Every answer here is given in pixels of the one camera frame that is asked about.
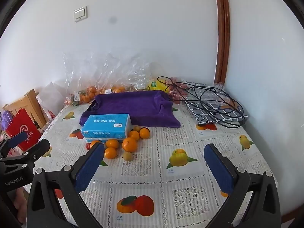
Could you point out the clear bag of small tangerines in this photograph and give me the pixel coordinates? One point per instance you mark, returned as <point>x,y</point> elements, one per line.
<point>117,89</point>

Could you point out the brown wooden door frame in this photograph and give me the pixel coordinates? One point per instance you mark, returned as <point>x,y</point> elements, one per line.
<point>223,28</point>

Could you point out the clear bag of leafy tangerines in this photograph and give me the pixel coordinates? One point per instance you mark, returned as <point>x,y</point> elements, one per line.
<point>87,95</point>

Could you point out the grey checkered cloth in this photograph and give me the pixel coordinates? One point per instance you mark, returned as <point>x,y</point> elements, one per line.
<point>213,106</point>

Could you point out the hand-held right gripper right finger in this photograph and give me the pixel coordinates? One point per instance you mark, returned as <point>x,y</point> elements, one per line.
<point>218,171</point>

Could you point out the white plastic bag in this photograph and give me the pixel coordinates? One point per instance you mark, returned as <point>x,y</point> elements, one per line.
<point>51,96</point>

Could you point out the bag of red fruits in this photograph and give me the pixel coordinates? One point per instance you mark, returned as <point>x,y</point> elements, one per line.
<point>177,96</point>

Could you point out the large tangerine with green stem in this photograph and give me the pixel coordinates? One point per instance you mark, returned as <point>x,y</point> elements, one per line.
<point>129,144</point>

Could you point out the yellow fruit with green label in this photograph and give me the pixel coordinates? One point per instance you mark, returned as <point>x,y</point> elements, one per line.
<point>156,85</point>

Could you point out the small yellow fruit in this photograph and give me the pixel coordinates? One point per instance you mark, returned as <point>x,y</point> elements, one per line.
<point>127,156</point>

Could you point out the person's left hand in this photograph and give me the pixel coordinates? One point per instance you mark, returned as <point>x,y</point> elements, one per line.
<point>20,204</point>

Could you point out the white bag with red print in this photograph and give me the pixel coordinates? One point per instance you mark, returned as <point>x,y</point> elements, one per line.
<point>48,114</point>

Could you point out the clear bag of tan fruits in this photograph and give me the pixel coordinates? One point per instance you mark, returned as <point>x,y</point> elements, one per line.
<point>137,87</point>

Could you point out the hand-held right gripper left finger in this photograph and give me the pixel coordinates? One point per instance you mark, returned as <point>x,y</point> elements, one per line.
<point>90,166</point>

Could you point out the fruit print tablecloth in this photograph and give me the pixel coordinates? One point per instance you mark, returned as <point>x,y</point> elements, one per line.
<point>180,133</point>

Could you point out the wooden chair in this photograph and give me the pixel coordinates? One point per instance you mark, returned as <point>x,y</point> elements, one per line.
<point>32,99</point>

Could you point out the purple towel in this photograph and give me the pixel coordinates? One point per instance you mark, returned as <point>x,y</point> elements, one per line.
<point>133,104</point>

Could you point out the small red fruit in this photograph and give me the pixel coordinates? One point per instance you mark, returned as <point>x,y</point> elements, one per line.
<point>88,145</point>

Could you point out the red paper bag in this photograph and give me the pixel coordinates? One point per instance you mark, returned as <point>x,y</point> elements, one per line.
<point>22,125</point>

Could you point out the white light switch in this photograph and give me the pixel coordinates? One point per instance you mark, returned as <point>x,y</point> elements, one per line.
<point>80,13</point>

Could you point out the blue tissue pack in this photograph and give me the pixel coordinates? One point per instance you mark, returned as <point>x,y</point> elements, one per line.
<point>106,125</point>

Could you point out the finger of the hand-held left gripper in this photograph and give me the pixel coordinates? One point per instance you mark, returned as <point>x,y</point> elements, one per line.
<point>15,139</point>
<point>39,147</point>

